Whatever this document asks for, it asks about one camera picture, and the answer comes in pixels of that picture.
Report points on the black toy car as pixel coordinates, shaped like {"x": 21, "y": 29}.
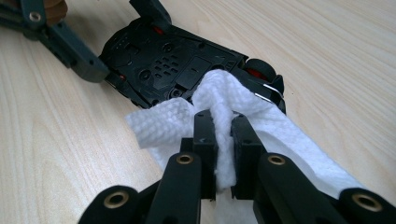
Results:
{"x": 162, "y": 62}

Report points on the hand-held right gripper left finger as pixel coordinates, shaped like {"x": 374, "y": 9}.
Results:
{"x": 205, "y": 140}

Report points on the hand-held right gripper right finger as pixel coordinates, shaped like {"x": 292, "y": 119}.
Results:
{"x": 246, "y": 146}

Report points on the white tissue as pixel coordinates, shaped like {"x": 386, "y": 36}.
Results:
{"x": 224, "y": 93}

